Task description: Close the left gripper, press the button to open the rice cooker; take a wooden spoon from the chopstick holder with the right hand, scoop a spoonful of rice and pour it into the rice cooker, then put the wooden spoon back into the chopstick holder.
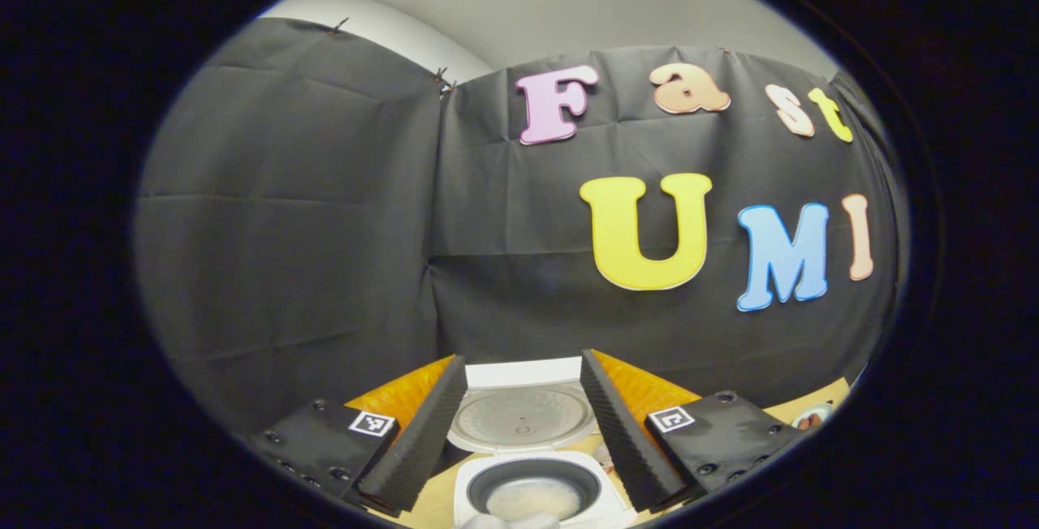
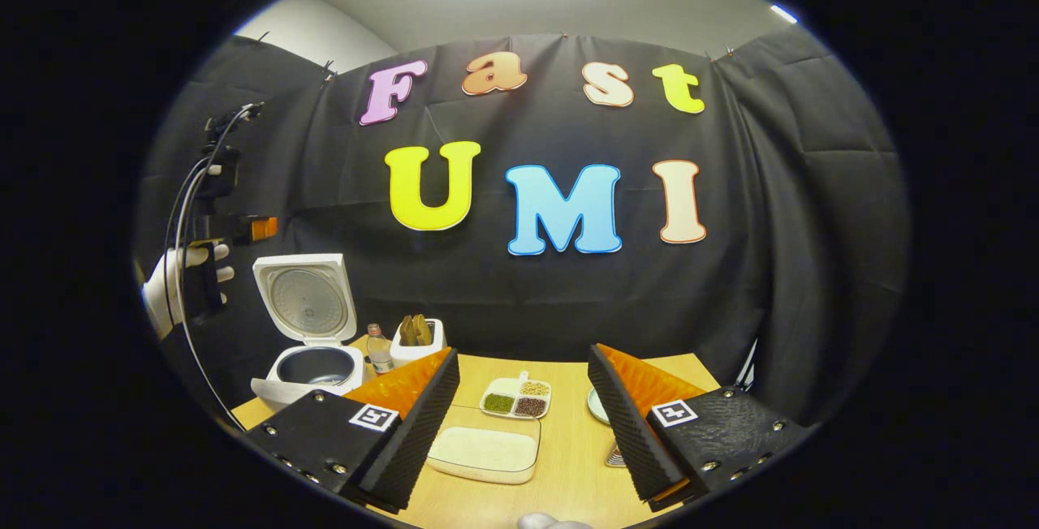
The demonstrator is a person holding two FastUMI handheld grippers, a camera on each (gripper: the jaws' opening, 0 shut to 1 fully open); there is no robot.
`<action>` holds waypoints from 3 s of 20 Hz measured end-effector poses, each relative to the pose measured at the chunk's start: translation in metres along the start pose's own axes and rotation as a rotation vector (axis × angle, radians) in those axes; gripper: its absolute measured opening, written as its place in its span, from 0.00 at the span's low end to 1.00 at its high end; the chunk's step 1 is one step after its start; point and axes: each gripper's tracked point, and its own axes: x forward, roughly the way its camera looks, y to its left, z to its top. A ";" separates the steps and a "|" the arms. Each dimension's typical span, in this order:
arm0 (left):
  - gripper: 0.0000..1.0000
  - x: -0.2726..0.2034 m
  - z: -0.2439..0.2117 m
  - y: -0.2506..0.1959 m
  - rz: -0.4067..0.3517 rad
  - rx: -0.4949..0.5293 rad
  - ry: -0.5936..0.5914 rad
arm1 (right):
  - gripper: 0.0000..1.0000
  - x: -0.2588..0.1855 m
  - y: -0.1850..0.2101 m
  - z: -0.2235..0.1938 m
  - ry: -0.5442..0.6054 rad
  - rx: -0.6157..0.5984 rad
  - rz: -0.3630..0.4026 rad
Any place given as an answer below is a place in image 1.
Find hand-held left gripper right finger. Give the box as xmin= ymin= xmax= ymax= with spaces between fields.
xmin=578 ymin=348 xmax=804 ymax=515

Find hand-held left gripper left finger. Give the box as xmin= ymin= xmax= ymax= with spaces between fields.
xmin=242 ymin=353 xmax=469 ymax=516

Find white rice cooker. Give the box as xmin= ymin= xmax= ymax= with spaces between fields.
xmin=445 ymin=357 xmax=642 ymax=529

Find white rice grains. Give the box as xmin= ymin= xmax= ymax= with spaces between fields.
xmin=485 ymin=478 xmax=584 ymax=523

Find pale green plate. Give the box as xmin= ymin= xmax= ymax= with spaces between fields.
xmin=791 ymin=402 xmax=835 ymax=432

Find black backdrop cloth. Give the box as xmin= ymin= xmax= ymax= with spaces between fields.
xmin=134 ymin=16 xmax=906 ymax=432

